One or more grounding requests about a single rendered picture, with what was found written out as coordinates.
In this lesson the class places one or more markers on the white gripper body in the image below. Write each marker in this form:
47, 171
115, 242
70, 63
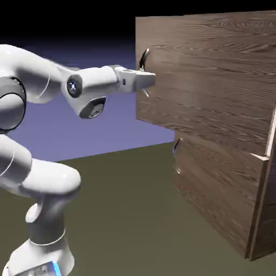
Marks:
145, 80

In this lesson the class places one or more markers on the large wood cabinet door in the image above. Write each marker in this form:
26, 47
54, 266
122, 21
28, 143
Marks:
211, 75

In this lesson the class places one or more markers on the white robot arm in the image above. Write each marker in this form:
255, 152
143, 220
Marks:
43, 71

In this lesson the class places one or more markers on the small wood cabinet door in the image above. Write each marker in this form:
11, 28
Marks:
215, 189

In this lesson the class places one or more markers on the dark wood cabinet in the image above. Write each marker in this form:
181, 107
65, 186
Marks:
266, 215

